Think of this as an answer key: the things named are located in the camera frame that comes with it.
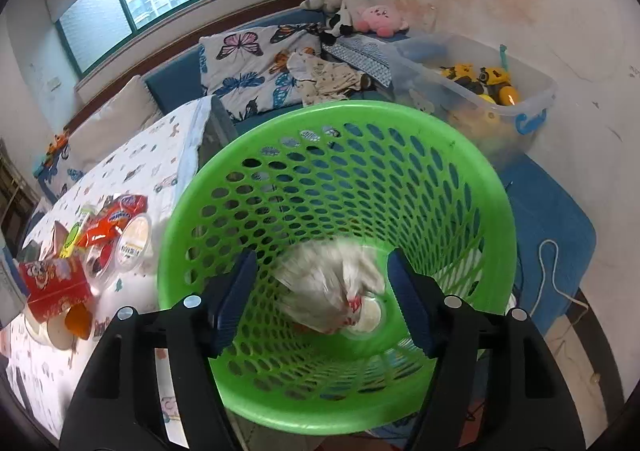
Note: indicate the teal toy stick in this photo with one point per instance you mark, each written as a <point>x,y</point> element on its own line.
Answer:
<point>504,58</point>

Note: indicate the clear plastic storage bin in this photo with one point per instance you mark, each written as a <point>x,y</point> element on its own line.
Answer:
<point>450,96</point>

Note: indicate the white round cup lid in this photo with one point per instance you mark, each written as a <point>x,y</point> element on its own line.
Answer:
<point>371,320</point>

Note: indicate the white paper cup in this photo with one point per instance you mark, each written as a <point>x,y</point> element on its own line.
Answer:
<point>57,336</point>

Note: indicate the clear cup with red label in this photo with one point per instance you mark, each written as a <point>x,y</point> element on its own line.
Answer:
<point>100,263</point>

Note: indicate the butterfly print blue cushion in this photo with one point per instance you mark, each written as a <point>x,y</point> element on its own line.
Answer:
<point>70,176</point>

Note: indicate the pink round plush toy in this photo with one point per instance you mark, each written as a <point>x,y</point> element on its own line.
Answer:
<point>377,18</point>

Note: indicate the orange snack packet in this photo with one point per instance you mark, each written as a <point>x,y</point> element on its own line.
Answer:
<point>107,223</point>

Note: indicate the green mesh plastic basket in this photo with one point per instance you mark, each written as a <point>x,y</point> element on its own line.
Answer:
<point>325,113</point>

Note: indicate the beige patterned baby garment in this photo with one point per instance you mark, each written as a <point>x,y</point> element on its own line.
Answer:
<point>325,78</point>

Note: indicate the orange paper cup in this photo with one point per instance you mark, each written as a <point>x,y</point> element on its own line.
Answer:
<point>80,321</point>

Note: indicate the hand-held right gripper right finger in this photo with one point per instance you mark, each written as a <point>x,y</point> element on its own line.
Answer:
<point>407,296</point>

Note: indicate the vehicle print white tablecloth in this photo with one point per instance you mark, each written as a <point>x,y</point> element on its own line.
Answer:
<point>150,166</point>

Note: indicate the yellow toy truck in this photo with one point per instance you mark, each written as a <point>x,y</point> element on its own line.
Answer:
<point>497,81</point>
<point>457,72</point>

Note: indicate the clear cup with white lid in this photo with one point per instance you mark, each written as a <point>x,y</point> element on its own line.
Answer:
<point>135,233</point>

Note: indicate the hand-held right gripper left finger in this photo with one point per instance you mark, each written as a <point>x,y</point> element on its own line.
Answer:
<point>235,291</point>

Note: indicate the red snack box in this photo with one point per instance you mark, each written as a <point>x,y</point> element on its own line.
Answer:
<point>50,281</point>

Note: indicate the black white cow plush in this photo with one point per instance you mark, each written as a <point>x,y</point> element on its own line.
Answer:
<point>345,11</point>

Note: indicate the yellow green snack packet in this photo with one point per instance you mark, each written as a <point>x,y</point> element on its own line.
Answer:
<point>70,238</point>

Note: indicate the white plastic bag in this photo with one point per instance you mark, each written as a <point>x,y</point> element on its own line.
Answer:
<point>320,286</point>

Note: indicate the blue white patterned cloth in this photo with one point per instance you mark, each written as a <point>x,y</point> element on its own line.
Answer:
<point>360,56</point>

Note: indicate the beige cushion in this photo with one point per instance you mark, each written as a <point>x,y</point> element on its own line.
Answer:
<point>115,121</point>

